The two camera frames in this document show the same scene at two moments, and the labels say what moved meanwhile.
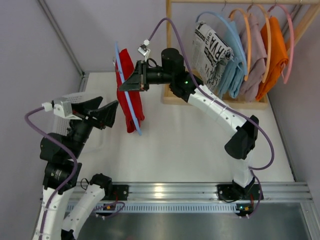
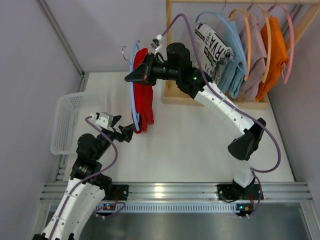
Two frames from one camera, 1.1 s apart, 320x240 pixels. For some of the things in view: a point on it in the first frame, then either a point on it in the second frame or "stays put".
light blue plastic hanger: [127, 96] -> [135, 116]
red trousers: [130, 120] -> [142, 95]
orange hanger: [249, 40] stays put
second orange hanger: [269, 50] stays put
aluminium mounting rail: [208, 191] stays put
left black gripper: [90, 119] -> [117, 132]
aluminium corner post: [54, 24] stays put
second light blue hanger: [216, 14] stays put
